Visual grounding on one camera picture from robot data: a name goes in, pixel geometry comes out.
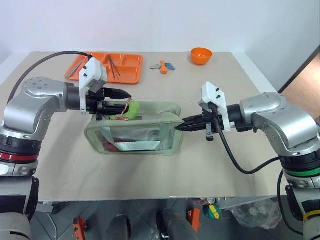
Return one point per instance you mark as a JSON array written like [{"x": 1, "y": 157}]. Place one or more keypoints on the clear plastic bag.
[{"x": 255, "y": 213}]

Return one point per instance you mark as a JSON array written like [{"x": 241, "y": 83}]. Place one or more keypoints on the silver key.
[{"x": 155, "y": 66}]

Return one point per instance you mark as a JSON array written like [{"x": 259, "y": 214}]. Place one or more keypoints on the orange clamp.
[
  {"x": 80, "y": 227},
  {"x": 195, "y": 218}
]

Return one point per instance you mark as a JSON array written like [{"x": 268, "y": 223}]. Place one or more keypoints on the grey chopstick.
[
  {"x": 78, "y": 67},
  {"x": 76, "y": 64}
]

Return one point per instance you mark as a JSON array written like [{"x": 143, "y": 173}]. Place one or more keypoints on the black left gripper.
[{"x": 93, "y": 105}]

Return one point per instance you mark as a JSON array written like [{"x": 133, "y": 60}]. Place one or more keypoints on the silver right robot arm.
[{"x": 275, "y": 115}]

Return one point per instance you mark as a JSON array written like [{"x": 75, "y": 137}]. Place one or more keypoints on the orange spoon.
[{"x": 163, "y": 68}]

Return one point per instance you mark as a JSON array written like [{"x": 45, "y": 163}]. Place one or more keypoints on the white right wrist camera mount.
[{"x": 212, "y": 93}]

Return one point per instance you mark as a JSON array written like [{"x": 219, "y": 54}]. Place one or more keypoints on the orange bowl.
[{"x": 201, "y": 56}]

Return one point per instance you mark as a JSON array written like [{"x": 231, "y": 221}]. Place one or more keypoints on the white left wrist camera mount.
[{"x": 93, "y": 68}]

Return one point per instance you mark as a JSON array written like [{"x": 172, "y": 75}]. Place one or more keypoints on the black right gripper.
[{"x": 212, "y": 120}]

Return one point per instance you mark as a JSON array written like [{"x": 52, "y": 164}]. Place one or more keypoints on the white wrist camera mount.
[
  {"x": 93, "y": 68},
  {"x": 212, "y": 93}
]

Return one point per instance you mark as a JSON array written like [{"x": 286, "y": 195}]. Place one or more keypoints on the dark rounded shape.
[{"x": 175, "y": 225}]

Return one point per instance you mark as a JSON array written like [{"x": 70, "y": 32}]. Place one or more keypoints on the orange compartment tray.
[{"x": 128, "y": 72}]

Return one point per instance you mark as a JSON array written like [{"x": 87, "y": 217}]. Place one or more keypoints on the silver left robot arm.
[{"x": 30, "y": 107}]

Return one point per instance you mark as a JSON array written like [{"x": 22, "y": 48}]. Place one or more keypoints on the blue small item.
[{"x": 170, "y": 66}]

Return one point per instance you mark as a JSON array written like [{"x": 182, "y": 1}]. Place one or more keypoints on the red item inside pouch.
[{"x": 110, "y": 146}]

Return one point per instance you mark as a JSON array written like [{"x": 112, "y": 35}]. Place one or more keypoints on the green and yellow item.
[{"x": 212, "y": 212}]

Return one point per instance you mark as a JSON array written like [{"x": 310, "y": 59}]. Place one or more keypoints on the dark chopstick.
[{"x": 113, "y": 65}]

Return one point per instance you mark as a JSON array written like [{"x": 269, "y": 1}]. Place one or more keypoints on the green pouch with clear window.
[{"x": 172, "y": 147}]

